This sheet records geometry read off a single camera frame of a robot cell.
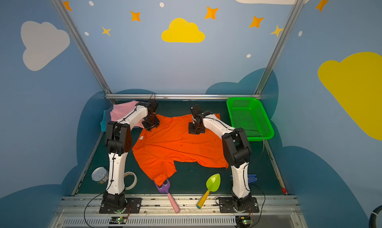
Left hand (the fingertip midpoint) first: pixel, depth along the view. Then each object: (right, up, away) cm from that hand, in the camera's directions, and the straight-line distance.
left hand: (157, 127), depth 102 cm
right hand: (+25, -1, -6) cm, 26 cm away
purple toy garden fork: (+10, -32, -22) cm, 40 cm away
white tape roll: (-7, -28, -22) cm, 37 cm away
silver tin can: (-25, -24, -24) cm, 42 cm away
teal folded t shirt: (-38, +3, +1) cm, 38 cm away
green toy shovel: (+36, -30, -20) cm, 52 cm away
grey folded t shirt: (-34, +9, 0) cm, 35 cm away
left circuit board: (-11, -43, -32) cm, 54 cm away
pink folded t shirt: (-26, +11, -1) cm, 28 cm away
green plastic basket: (+68, +10, +12) cm, 70 cm away
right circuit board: (+50, -43, -31) cm, 73 cm away
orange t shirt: (+1, -15, -7) cm, 16 cm away
